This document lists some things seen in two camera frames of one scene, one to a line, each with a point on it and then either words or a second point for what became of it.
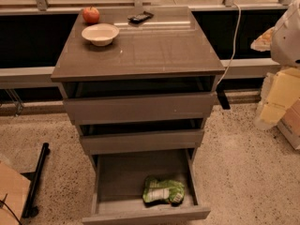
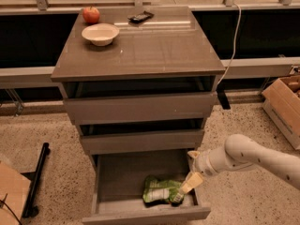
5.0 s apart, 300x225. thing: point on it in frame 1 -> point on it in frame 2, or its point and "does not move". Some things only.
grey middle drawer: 140,142 does not move
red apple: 91,15 does not move
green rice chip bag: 170,190 does not move
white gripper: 287,42 -> 202,164
